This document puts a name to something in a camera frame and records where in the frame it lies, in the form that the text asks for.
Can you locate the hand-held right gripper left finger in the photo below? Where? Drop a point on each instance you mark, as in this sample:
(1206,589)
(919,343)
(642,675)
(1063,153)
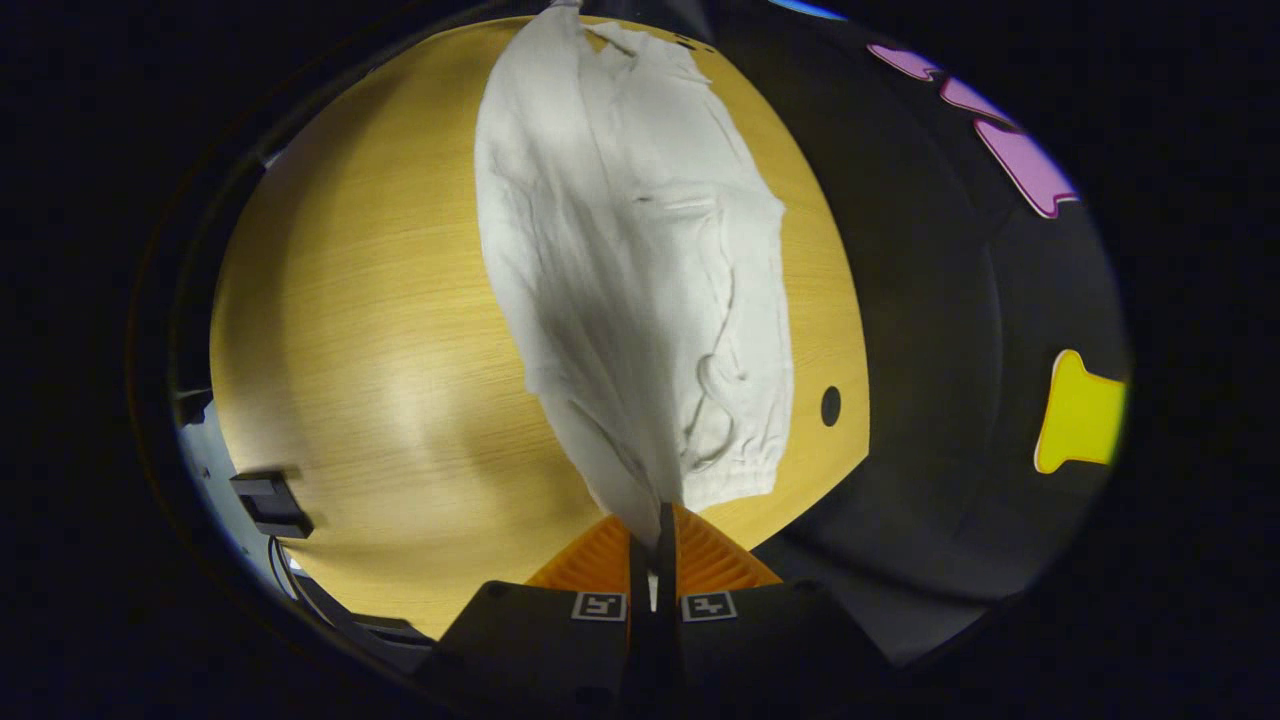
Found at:
(530,640)

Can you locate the black box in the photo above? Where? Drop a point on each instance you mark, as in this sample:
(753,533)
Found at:
(272,505)

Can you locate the black backdrop cloth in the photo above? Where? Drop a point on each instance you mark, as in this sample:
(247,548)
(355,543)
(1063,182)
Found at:
(930,350)

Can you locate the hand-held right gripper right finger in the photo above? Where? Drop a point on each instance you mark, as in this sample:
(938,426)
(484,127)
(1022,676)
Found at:
(780,640)

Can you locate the white jeans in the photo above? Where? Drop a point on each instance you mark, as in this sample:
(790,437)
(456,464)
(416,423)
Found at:
(620,260)

